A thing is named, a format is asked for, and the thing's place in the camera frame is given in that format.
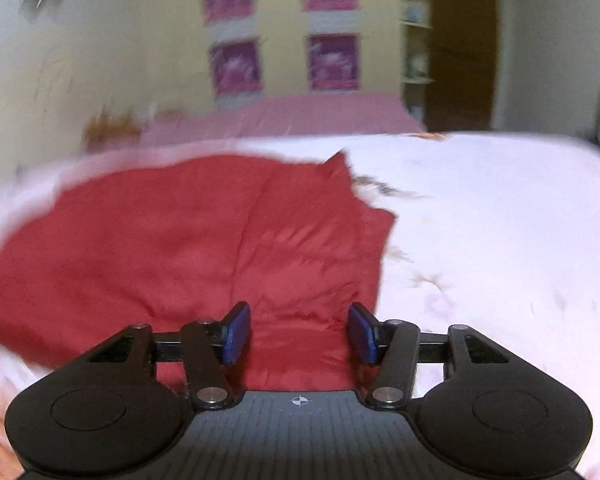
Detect brown wooden door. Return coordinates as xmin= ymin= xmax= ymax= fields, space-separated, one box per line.
xmin=426 ymin=0 xmax=499 ymax=132

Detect cream corner shelf unit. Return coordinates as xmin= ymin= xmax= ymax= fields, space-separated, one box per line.
xmin=397 ymin=0 xmax=439 ymax=117

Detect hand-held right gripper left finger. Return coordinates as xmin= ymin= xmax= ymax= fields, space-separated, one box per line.
xmin=75 ymin=302 xmax=252 ymax=411

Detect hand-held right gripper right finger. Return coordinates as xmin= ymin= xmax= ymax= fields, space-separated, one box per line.
xmin=347 ymin=302 xmax=523 ymax=411

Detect floral pink bed sheet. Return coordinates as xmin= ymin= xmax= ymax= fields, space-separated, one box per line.
xmin=0 ymin=130 xmax=600 ymax=480

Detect pink striped blanket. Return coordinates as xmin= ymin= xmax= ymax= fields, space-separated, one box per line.
xmin=139 ymin=92 xmax=429 ymax=150

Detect brown leather bag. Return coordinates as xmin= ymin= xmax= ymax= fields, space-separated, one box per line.
xmin=84 ymin=109 xmax=147 ymax=147

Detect cream wardrobe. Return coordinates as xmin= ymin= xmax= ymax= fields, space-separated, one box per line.
xmin=122 ymin=0 xmax=407 ymax=111

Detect red down jacket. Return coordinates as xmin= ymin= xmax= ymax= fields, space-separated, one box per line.
xmin=0 ymin=151 xmax=399 ymax=394

